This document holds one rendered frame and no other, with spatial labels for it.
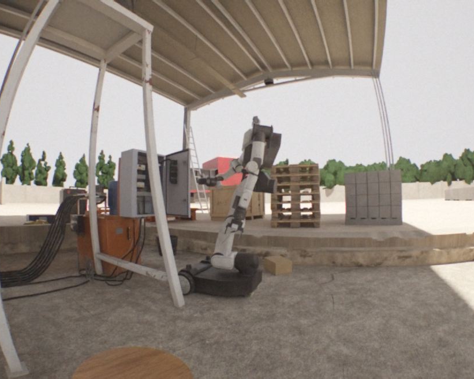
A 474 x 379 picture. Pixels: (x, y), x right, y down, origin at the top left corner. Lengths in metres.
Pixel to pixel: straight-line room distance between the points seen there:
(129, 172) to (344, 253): 2.39
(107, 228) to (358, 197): 3.61
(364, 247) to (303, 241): 0.74
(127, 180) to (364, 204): 3.41
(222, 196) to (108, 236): 3.18
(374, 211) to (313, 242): 1.51
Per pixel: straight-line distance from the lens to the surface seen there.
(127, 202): 2.07
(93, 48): 2.81
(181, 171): 2.08
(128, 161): 2.10
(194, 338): 1.39
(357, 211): 3.95
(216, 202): 5.16
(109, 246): 2.49
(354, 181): 3.96
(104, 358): 0.92
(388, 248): 2.77
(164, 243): 1.63
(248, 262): 1.84
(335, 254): 2.72
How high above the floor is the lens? 0.79
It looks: 3 degrees up
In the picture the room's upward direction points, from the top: 1 degrees counter-clockwise
